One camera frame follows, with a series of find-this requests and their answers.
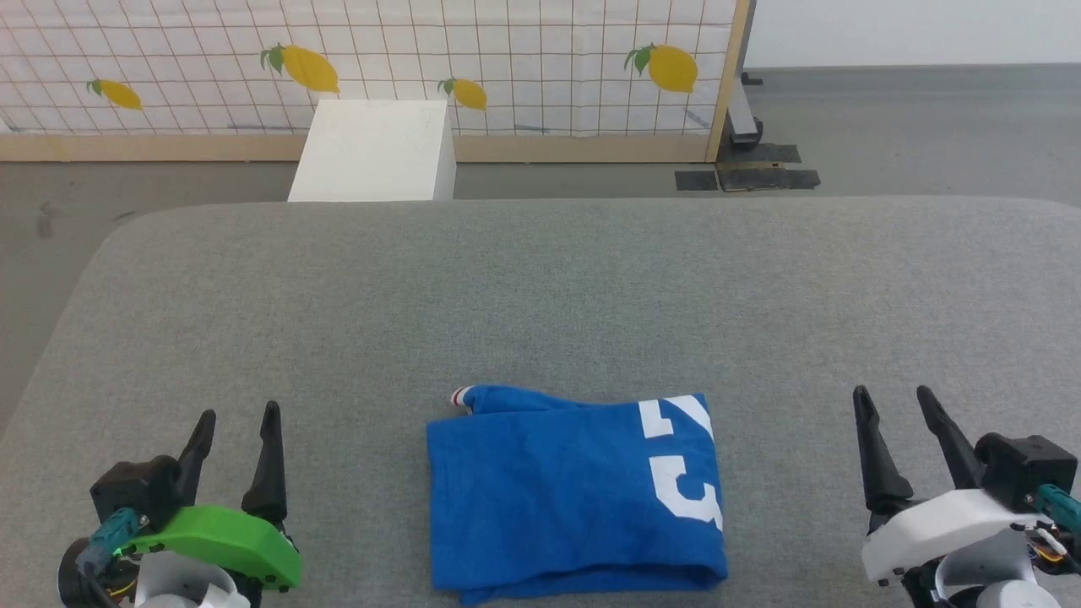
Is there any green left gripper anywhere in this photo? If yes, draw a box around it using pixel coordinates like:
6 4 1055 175
125 400 303 591

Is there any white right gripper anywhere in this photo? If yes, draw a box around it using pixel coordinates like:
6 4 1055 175
852 385 1035 584

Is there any blue shirt with white print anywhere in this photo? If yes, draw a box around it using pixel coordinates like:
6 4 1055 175
425 384 730 607

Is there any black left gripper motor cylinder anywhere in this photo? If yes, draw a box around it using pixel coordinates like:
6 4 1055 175
57 537 111 607

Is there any black floor plate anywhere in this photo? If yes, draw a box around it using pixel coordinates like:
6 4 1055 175
716 144 801 166
716 167 822 193

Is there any white box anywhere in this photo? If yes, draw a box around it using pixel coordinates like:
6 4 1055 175
287 100 458 203

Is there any grey fabric sofa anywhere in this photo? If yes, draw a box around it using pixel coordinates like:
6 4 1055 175
0 196 1081 608

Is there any grey metal partition foot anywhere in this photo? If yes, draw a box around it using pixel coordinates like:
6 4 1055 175
726 72 765 151

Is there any lemon print partition panel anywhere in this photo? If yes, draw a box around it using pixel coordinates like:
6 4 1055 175
0 0 752 164

